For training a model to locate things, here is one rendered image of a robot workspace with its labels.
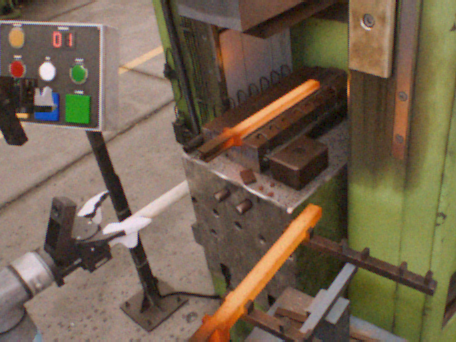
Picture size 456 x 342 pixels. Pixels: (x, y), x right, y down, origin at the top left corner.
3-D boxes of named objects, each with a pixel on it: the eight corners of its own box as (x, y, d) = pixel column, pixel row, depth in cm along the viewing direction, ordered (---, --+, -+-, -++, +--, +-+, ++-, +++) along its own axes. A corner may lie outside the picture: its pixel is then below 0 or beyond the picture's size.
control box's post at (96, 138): (153, 309, 210) (66, 65, 145) (148, 305, 212) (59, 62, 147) (161, 303, 212) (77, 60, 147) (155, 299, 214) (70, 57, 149)
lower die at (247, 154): (260, 174, 124) (256, 144, 118) (205, 147, 135) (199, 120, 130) (359, 101, 147) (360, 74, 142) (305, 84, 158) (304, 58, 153)
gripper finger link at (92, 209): (102, 208, 114) (85, 237, 106) (94, 187, 110) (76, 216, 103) (115, 208, 113) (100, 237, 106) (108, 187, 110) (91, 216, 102)
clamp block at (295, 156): (298, 192, 117) (297, 169, 113) (271, 179, 122) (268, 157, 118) (330, 167, 123) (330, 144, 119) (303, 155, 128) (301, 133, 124)
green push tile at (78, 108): (88, 124, 138) (89, 95, 137) (64, 121, 140) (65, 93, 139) (92, 124, 140) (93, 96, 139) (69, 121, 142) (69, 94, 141)
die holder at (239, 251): (301, 334, 139) (289, 210, 112) (207, 270, 161) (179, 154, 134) (408, 222, 170) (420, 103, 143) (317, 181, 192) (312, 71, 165)
